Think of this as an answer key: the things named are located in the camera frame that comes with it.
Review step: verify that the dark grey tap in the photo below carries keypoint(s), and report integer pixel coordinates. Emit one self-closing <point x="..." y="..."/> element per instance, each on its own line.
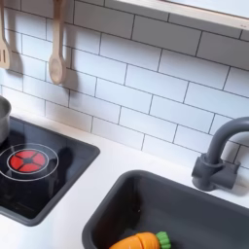
<point x="214" y="162"/>

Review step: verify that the orange toy carrot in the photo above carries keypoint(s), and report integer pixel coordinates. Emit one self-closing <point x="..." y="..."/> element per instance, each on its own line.
<point x="141" y="242"/>

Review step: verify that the dark grey sink basin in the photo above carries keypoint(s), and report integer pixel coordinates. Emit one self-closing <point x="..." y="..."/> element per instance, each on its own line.
<point x="181" y="210"/>

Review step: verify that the wooden shelf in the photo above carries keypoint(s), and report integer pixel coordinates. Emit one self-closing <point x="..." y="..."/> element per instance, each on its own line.
<point x="194" y="11"/>

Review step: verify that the black toy stove top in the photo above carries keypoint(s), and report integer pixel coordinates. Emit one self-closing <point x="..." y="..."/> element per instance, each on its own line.
<point x="48" y="181"/>

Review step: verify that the wooden spoon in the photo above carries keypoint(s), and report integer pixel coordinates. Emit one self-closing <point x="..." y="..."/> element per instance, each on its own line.
<point x="57" y="64"/>

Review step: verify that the wooden slotted spatula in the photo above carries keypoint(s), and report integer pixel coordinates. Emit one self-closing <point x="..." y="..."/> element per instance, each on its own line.
<point x="4" y="55"/>

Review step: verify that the steel pot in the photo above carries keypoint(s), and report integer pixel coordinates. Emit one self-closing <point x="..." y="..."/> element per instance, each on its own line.
<point x="3" y="120"/>

